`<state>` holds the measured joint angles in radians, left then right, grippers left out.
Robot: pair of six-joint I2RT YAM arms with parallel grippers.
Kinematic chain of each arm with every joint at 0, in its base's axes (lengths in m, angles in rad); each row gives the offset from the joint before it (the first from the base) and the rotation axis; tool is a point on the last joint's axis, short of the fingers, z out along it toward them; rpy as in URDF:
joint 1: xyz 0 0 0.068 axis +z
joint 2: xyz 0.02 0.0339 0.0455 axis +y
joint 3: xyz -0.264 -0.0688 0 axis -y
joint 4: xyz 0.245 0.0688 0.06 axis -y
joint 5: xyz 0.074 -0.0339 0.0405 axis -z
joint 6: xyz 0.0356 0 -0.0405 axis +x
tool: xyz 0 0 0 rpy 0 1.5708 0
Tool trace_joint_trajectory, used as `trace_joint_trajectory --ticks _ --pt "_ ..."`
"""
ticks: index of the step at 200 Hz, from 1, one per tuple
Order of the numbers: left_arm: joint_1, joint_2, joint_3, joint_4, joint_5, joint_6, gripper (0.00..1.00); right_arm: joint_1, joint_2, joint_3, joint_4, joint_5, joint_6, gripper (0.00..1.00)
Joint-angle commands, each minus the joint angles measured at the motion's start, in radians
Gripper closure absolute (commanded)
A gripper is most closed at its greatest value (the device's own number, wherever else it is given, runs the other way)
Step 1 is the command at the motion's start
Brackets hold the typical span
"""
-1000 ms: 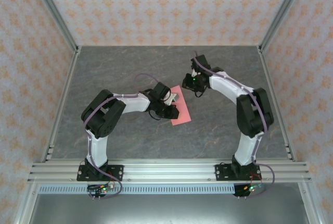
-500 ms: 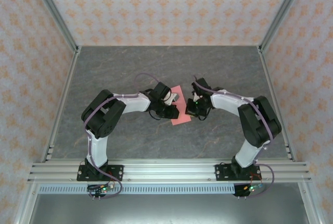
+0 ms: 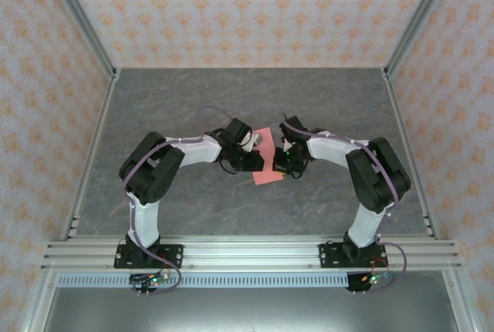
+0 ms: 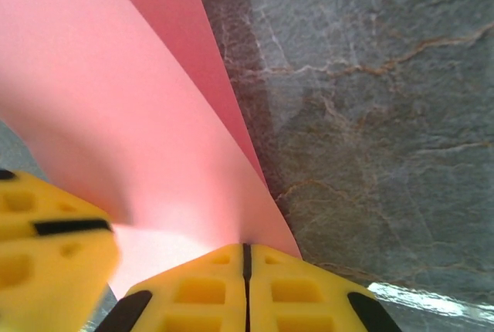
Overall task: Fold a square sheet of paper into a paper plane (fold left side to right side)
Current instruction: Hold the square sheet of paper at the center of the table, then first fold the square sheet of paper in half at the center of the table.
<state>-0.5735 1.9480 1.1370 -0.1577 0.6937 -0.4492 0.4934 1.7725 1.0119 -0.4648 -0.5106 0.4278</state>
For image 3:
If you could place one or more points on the aluminium frame post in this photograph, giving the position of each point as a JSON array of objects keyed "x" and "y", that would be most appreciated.
[
  {"x": 77, "y": 11},
  {"x": 420, "y": 11}
]

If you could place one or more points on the aluminium frame bar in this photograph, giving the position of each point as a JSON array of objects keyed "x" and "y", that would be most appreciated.
[
  {"x": 459, "y": 309},
  {"x": 38, "y": 309}
]

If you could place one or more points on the grey metal sheet shelf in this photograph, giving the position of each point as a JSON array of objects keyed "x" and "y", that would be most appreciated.
[{"x": 247, "y": 309}]

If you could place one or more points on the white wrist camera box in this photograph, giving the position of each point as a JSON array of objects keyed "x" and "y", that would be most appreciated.
[
  {"x": 255, "y": 142},
  {"x": 287, "y": 141}
]

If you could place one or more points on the aluminium table edge rail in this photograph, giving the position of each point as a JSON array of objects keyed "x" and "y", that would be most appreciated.
[
  {"x": 96, "y": 139},
  {"x": 405, "y": 139}
]

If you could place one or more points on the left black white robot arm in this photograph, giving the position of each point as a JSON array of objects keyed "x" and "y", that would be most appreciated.
[{"x": 144, "y": 224}]

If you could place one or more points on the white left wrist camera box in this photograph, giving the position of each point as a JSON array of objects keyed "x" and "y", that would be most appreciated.
[{"x": 255, "y": 142}]

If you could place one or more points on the aluminium mounting rail beam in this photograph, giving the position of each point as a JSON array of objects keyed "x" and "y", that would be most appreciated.
[{"x": 251, "y": 255}]

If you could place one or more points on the pink square paper sheet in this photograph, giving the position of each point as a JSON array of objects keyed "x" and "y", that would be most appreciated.
[{"x": 266, "y": 178}]

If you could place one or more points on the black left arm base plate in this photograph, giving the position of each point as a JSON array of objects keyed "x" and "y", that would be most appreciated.
[{"x": 173, "y": 255}]

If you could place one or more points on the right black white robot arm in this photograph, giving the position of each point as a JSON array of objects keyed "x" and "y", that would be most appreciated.
[{"x": 364, "y": 224}]

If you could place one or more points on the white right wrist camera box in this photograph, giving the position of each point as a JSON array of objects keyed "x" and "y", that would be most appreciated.
[{"x": 287, "y": 141}]

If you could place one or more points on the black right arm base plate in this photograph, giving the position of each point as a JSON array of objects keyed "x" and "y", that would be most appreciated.
[{"x": 328, "y": 258}]

